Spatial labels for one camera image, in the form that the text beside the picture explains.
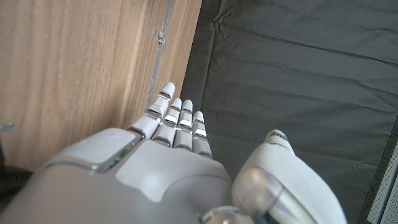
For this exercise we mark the black backdrop curtain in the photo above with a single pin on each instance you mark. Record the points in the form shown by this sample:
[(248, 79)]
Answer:
[(295, 77)]

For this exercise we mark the grey tape outline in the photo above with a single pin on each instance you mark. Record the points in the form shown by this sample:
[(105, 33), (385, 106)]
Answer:
[(157, 62)]

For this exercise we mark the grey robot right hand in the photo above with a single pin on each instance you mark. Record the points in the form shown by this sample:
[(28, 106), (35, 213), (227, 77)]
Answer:
[(140, 180)]

